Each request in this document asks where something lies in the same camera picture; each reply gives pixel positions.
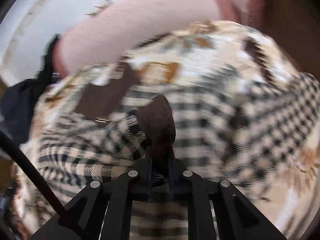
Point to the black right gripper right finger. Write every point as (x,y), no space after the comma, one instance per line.
(217,210)

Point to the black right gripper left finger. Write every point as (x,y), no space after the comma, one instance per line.
(101,211)

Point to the black white plaid garment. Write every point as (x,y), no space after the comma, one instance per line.
(265,141)

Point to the dark navy cloth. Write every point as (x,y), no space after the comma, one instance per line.
(19,101)

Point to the cream leaf print blanket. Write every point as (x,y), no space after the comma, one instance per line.
(181,58)

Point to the pink upholstered headboard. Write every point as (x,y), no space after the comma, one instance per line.
(103,38)

